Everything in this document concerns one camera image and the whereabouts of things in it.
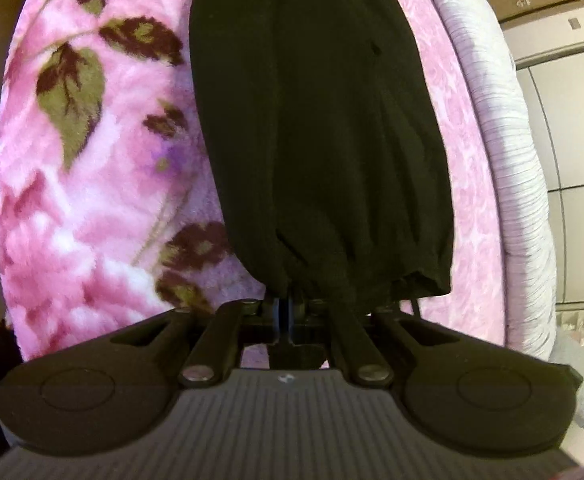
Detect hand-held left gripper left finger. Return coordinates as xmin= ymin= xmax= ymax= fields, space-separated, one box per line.
xmin=111 ymin=298 xmax=289 ymax=387

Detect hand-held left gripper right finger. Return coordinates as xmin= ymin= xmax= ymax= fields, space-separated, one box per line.
xmin=290 ymin=299 xmax=452 ymax=388

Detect black pants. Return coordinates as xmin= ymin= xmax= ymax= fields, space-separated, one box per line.
xmin=188 ymin=0 xmax=455 ymax=317

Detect pink floral fleece blanket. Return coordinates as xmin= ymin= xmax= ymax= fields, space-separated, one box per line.
xmin=0 ymin=0 xmax=273 ymax=363

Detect white striped duvet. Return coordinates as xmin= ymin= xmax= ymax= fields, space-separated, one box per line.
xmin=414 ymin=0 xmax=557 ymax=361

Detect white cloth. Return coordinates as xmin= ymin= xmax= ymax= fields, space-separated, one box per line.
xmin=552 ymin=310 xmax=584 ymax=431

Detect white wardrobe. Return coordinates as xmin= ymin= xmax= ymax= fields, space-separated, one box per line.
xmin=514 ymin=45 xmax=584 ymax=306

